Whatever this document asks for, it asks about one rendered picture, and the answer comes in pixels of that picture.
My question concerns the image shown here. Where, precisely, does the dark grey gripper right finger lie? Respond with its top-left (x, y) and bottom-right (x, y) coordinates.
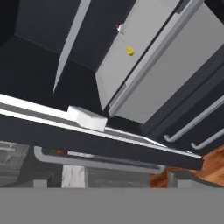
top-left (167, 171), bottom-right (224, 189)

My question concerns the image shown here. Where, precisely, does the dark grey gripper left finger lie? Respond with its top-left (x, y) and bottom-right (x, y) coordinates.
top-left (0, 171), bottom-right (61, 189)

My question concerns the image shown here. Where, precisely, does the wide silver fridge door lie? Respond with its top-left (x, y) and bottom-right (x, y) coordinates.
top-left (108, 2), bottom-right (224, 125)

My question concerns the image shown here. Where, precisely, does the red and yellow fridge magnet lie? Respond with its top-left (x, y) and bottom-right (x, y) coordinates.
top-left (115, 23), bottom-right (136, 58)

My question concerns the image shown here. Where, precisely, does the black open door panel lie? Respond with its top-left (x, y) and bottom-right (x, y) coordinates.
top-left (0, 93), bottom-right (204, 172)

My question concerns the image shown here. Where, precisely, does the white block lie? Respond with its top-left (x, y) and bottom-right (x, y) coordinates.
top-left (66, 105), bottom-right (108, 132)

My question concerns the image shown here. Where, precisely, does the black drawer cupboard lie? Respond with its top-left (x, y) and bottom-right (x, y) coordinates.
top-left (141, 0), bottom-right (224, 157)

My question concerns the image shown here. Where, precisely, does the black tall cupboard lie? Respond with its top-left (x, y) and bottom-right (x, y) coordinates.
top-left (0, 0), bottom-right (138, 113)

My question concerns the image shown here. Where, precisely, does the grey door bar handle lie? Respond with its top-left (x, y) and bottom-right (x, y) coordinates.
top-left (33, 145), bottom-right (166, 175)

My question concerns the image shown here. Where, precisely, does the short grey drawer handle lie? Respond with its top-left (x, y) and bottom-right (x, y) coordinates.
top-left (190, 128), bottom-right (224, 151)

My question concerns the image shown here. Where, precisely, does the long grey drawer handle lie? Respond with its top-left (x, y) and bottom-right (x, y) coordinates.
top-left (163, 95), bottom-right (224, 144)

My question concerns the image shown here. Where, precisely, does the grey cupboard handle strip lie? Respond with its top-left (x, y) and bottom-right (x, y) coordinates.
top-left (52, 0), bottom-right (93, 96)

